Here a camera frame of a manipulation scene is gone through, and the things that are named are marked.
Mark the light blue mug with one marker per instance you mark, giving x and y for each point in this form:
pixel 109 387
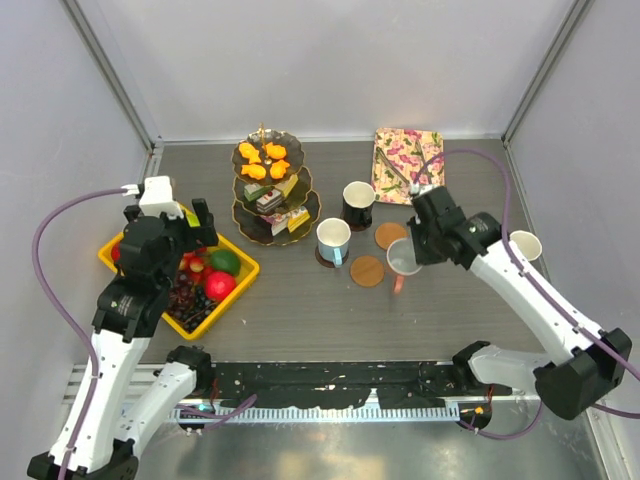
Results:
pixel 333 236

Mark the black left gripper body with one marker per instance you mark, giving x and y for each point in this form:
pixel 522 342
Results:
pixel 186 238

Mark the light wooden coaster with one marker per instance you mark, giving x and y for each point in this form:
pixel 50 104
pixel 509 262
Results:
pixel 389 232

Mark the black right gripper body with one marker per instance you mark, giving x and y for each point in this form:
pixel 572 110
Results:
pixel 425 237

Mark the red apple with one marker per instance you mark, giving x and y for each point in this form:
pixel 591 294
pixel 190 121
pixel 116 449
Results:
pixel 115 253

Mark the purple grape bunch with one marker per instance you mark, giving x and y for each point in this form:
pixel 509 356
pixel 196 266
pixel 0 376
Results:
pixel 181 297

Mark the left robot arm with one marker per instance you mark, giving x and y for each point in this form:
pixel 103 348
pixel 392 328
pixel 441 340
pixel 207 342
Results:
pixel 100 440

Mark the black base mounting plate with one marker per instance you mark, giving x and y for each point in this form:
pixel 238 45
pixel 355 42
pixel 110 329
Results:
pixel 343 385

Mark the three-tier black gold stand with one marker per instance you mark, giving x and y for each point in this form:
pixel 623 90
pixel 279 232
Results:
pixel 255 226

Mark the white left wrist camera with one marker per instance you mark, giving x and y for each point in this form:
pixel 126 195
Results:
pixel 155 197

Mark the green lime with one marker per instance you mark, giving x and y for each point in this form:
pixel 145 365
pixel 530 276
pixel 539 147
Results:
pixel 225 261

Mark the cream cake slice with kiwi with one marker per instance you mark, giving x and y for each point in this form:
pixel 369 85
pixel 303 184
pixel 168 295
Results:
pixel 288 185

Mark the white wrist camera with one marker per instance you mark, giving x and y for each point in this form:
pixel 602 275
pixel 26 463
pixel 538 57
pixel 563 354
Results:
pixel 417 189
pixel 155 197

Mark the chocolate cherry cake slice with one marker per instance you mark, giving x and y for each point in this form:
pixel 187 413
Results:
pixel 269 201

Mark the grey mug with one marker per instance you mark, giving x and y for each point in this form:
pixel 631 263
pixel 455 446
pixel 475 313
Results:
pixel 528 244

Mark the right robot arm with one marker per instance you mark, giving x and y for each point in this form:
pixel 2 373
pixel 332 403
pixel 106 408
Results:
pixel 581 362

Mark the green yellow pear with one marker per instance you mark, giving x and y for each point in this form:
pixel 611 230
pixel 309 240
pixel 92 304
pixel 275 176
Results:
pixel 192 219

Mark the yellow triangle cake slice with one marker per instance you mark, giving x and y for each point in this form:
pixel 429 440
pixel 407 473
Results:
pixel 297 218

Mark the yellow plastic fruit tray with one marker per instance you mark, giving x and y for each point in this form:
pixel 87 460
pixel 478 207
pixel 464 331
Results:
pixel 249 270

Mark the dark blue grape bunch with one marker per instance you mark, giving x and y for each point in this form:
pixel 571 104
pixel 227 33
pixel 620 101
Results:
pixel 194 314

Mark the pink mug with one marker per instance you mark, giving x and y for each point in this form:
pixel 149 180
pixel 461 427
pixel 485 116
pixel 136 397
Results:
pixel 400 257

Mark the green matcha cake slice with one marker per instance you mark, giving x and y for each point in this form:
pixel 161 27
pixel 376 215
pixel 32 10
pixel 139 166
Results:
pixel 253 191

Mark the white slotted cable duct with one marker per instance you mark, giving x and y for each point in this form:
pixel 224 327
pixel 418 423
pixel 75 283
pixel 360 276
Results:
pixel 369 412

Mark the red lychee strawberry bunch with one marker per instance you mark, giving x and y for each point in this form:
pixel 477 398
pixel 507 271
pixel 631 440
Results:
pixel 194 267

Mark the red pomegranate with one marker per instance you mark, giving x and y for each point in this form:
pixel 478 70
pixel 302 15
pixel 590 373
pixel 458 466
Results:
pixel 219 285

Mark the medium brown wooden coaster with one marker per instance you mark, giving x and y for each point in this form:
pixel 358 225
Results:
pixel 367 271

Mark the black mug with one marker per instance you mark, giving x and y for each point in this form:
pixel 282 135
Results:
pixel 358 200

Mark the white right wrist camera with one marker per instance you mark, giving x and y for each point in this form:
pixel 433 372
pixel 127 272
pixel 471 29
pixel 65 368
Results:
pixel 417 189

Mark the dark wooden coaster top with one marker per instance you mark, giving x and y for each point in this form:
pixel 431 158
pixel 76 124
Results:
pixel 328 264

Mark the floral rectangular tray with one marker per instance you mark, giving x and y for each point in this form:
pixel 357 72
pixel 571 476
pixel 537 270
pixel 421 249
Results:
pixel 400 160

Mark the orange fish pastry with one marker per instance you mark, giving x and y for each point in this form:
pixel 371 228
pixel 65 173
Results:
pixel 279 169
pixel 275 151
pixel 250 153
pixel 255 171

